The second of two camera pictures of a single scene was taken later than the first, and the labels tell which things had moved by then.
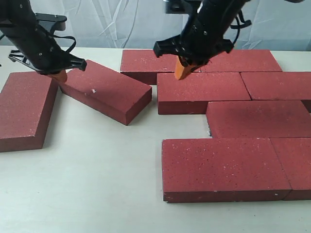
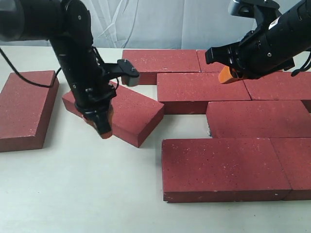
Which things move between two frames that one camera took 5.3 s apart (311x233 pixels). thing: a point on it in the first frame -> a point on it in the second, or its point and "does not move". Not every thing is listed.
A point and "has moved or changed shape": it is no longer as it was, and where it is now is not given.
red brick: x=144 y=64 does not move
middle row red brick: x=279 y=118 does not move
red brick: x=113 y=93 has moved or changed shape
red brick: x=190 y=95 does not move
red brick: x=26 y=102 does not move
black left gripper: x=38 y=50 -> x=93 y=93
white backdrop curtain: x=274 y=24 does not move
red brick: x=210 y=170 does not move
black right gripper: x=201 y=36 -> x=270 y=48
